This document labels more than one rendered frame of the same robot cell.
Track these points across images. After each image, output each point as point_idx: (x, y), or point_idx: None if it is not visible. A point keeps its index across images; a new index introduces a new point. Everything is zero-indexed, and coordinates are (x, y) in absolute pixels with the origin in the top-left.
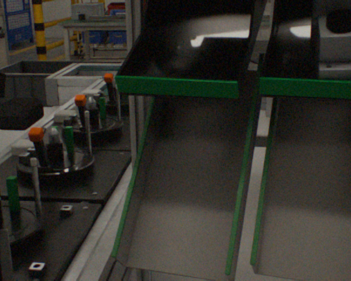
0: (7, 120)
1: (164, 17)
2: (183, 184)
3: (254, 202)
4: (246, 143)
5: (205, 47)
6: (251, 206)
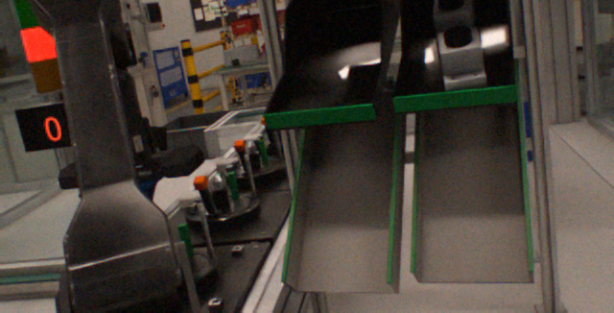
0: (173, 169)
1: (304, 55)
2: (341, 207)
3: None
4: (394, 159)
5: (343, 77)
6: None
